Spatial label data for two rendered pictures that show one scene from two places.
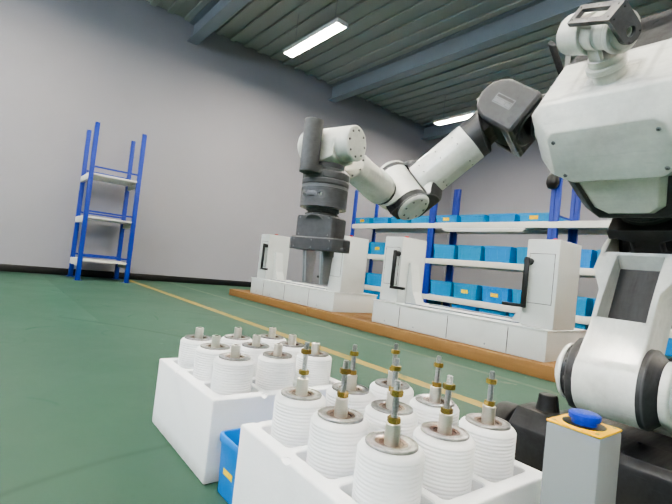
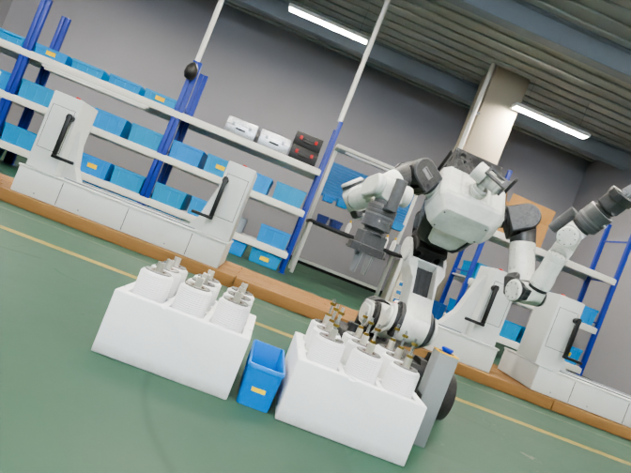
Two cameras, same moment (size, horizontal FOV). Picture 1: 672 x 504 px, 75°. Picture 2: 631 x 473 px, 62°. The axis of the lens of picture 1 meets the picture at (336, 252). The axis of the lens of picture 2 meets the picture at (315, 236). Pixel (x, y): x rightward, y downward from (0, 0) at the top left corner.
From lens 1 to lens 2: 1.39 m
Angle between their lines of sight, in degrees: 56
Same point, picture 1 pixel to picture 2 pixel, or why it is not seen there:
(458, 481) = not seen: hidden behind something
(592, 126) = (466, 216)
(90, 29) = not seen: outside the picture
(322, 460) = (370, 377)
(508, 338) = (190, 243)
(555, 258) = (247, 185)
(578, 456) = (449, 365)
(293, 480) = (360, 389)
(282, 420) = (332, 356)
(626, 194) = (448, 240)
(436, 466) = not seen: hidden behind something
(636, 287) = (420, 277)
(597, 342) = (413, 306)
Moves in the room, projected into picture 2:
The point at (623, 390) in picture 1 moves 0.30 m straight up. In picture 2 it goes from (423, 331) to (453, 256)
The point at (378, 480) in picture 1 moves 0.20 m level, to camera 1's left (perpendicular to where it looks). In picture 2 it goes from (411, 384) to (383, 386)
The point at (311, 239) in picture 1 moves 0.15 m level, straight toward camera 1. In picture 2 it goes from (372, 249) to (419, 267)
